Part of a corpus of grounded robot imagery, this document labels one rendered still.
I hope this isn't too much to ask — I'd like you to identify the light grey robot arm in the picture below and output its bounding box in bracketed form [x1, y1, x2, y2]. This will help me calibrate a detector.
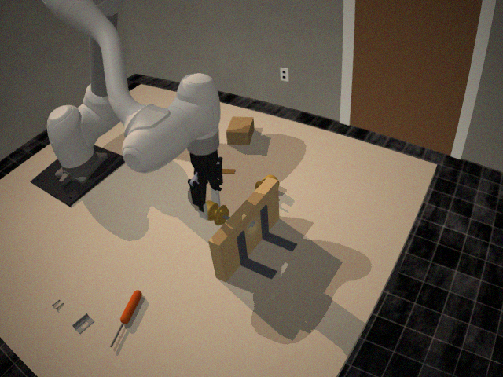
[42, 0, 221, 185]

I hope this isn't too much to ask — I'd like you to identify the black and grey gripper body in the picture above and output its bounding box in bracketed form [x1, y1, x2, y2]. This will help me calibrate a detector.
[189, 149, 218, 181]

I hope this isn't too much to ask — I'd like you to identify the orange-handled screwdriver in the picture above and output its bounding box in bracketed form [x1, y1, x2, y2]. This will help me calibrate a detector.
[110, 290, 142, 347]

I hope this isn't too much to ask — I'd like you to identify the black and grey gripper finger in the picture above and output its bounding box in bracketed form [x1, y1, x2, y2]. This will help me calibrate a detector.
[188, 170, 210, 220]
[208, 156, 223, 207]

